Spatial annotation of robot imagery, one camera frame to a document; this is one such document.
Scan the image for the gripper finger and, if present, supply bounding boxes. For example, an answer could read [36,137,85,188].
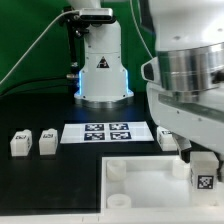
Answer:
[217,156,224,182]

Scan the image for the white sheet with markers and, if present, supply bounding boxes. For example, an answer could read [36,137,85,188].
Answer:
[61,121,154,144]

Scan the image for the grey cable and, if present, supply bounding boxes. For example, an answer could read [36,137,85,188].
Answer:
[0,9,81,86]

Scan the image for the black cable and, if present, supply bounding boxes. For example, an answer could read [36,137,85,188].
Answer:
[0,77,76,98]

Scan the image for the black camera on stand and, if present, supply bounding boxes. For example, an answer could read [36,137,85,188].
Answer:
[79,8,113,22]

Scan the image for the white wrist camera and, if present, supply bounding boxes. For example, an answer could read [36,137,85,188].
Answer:
[141,57,160,83]

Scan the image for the white square tabletop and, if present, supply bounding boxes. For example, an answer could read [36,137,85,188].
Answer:
[101,156,224,216]

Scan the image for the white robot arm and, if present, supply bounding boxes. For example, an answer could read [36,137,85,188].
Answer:
[67,0,224,156]

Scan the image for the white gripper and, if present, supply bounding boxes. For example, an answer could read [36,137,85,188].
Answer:
[146,82,224,163]

